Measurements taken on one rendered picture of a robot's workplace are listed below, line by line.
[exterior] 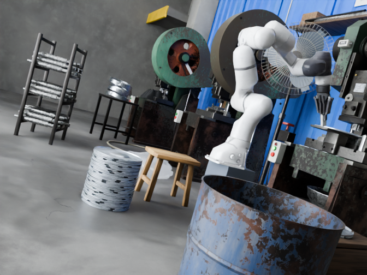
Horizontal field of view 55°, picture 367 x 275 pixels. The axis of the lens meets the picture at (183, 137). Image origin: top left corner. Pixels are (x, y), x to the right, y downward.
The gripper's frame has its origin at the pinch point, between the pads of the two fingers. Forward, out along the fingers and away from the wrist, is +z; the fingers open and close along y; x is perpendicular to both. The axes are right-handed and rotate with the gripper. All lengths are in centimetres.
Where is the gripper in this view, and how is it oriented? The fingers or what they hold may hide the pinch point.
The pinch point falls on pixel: (323, 120)
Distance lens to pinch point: 215.4
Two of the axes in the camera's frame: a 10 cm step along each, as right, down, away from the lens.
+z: 1.1, 9.6, 2.6
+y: 4.1, 2.0, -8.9
